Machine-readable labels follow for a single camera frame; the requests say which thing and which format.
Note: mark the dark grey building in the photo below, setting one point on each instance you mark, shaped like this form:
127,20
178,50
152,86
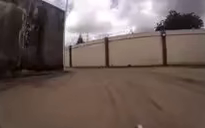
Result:
26,36

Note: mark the pale wall with brown posts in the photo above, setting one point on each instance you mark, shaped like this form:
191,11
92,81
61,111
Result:
136,50

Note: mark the small dark conifer tree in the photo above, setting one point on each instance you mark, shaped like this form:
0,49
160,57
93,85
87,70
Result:
80,39

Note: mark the brown dirt road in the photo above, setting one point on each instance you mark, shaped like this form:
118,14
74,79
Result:
100,96

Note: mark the robot's own part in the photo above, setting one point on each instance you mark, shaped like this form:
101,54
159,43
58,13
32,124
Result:
139,126

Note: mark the dark leafy tree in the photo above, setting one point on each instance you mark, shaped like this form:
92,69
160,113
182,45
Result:
180,20

